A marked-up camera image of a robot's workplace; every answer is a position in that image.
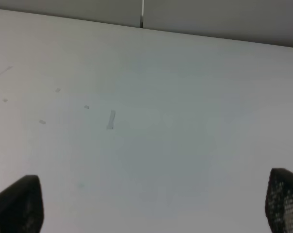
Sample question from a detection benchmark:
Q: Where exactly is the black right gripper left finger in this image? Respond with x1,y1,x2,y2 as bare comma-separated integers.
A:
0,175,44,233

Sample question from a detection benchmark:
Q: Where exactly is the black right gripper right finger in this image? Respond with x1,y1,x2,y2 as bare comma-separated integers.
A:
265,168,293,233

